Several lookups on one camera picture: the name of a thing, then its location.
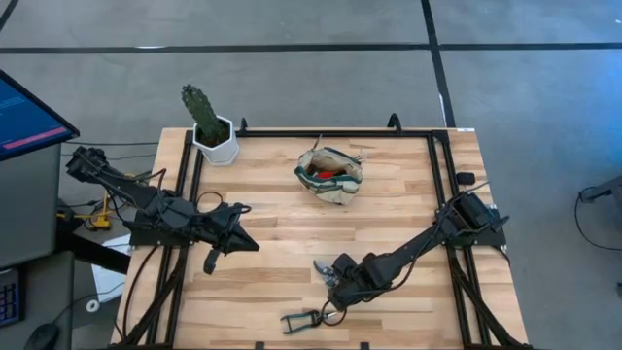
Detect black keyboard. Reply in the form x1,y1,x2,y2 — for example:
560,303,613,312
0,265,24,328

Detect green cactus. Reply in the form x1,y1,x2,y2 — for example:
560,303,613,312
181,84,229,147

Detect white paper sheet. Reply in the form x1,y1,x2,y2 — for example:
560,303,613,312
90,234,133,305

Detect grey stand foot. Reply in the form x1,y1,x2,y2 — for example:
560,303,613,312
577,174,622,205

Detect black computer mouse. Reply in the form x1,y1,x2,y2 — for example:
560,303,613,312
22,321,61,350

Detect monitor with blue screen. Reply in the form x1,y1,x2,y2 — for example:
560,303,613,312
0,69,82,162

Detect green-handled straight-blade shears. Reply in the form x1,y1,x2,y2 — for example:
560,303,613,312
280,309,341,336

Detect yellow clamp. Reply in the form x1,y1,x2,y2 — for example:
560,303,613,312
56,193,114,232

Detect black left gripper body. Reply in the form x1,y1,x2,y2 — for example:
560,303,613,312
193,203,237,252

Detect green-handled bypass pruner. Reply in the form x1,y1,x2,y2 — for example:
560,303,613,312
312,260,347,328

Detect black aluminium table frame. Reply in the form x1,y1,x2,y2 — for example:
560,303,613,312
109,112,536,350

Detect white hexagonal planter pot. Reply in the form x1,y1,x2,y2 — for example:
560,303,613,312
191,115,241,167

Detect grey desk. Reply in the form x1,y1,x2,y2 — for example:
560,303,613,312
0,143,74,350

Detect cream green-trimmed gardening bag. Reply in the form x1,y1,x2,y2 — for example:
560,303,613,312
293,145,365,206

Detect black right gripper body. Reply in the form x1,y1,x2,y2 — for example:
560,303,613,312
329,260,385,312

